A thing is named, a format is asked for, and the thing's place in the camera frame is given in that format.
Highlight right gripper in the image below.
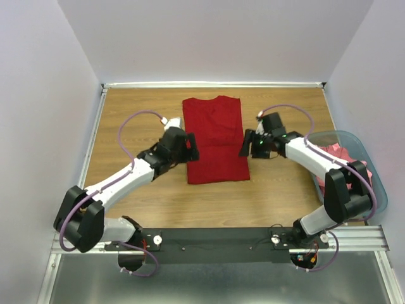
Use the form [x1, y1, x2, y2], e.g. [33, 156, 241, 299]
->
[237, 128, 273, 160]

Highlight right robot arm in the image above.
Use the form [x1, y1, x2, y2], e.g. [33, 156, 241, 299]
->
[239, 112, 377, 248]

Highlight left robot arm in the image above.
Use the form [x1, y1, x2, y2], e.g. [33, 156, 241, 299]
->
[53, 127, 199, 253]

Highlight dark red t-shirt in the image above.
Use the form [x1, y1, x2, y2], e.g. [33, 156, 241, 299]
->
[182, 96, 250, 185]

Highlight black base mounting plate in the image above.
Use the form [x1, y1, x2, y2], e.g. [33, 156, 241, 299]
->
[104, 225, 329, 267]

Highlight translucent blue laundry basket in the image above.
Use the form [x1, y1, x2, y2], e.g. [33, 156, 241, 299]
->
[308, 130, 388, 214]

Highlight pink t-shirt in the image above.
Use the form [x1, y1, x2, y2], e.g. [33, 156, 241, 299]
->
[316, 142, 373, 197]

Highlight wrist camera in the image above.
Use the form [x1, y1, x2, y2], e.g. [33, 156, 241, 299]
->
[255, 117, 265, 135]
[161, 117, 183, 130]

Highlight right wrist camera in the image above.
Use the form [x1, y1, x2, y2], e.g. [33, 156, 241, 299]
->
[255, 117, 265, 135]

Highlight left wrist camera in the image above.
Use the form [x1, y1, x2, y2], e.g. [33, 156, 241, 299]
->
[161, 117, 183, 130]

